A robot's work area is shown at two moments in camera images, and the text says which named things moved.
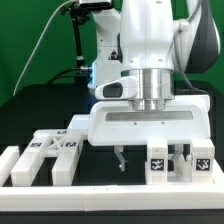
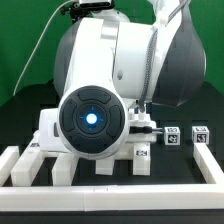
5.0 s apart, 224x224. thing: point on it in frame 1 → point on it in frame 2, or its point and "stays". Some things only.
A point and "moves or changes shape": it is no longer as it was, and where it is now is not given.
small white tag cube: x=157 y=162 → x=104 y=167
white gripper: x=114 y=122 → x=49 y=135
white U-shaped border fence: x=62 y=198 stays
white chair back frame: x=64 y=146 stays
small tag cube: x=203 y=161 → x=141 y=159
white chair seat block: x=157 y=159 moves or changes shape
